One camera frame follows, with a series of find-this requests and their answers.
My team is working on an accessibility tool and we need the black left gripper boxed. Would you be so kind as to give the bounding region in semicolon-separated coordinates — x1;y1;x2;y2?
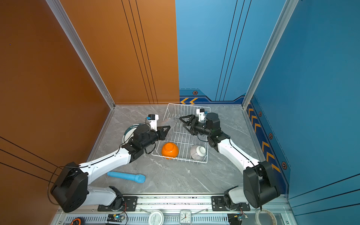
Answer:
141;125;170;151

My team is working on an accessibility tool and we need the blue toy microphone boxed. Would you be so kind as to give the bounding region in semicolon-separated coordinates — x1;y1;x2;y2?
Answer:
107;172;146;183

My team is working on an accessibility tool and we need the green circuit board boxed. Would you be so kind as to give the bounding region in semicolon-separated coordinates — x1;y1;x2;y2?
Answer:
106;214;126;225

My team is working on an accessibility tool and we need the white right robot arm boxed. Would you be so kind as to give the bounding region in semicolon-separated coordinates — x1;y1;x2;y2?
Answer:
179;112;281;211

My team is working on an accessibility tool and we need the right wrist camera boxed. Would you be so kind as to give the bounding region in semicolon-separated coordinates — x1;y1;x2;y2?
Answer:
196;108;207;122

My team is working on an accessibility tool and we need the aluminium corner post right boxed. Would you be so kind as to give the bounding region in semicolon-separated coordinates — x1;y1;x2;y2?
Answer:
242;0;299;110

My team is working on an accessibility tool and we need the striped ceramic bowl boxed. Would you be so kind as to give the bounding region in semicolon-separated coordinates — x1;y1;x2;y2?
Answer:
190;145;206;161

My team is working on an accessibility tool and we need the small white alarm clock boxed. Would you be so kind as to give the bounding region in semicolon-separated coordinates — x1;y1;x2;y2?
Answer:
179;210;192;225

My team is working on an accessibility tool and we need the white round container lid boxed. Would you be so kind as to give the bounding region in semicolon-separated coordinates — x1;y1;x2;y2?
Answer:
148;211;165;225

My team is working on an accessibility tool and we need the orange bowl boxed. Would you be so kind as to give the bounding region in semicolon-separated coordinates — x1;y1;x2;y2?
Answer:
161;142;179;159

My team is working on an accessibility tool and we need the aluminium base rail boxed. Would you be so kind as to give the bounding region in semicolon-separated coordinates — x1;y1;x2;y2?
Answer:
51;193;297;225

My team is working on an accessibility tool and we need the roll of white tape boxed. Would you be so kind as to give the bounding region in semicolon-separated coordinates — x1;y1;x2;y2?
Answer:
255;209;278;225

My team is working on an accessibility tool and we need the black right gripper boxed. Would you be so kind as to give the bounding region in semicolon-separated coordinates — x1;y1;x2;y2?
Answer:
180;115;213;137

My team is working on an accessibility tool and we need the orange black tape measure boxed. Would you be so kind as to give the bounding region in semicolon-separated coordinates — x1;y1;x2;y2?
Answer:
70;217;85;225

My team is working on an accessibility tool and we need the white plate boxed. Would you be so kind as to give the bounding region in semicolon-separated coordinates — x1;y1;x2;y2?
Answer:
121;123;141;144

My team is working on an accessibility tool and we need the aluminium corner post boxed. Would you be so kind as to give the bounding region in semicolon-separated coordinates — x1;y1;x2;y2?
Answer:
242;0;299;110
46;0;116;110

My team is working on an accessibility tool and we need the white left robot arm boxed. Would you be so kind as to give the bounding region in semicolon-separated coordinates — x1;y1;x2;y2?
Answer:
50;124;171;213

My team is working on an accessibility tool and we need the aluminium corner post left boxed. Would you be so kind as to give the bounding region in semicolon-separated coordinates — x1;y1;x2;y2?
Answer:
46;0;116;110

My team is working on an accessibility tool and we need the white wire dish rack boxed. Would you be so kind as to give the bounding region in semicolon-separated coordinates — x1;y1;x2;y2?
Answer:
151;103;211;163

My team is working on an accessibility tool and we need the small circuit board right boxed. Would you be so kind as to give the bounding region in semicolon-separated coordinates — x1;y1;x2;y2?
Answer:
227;213;248;225

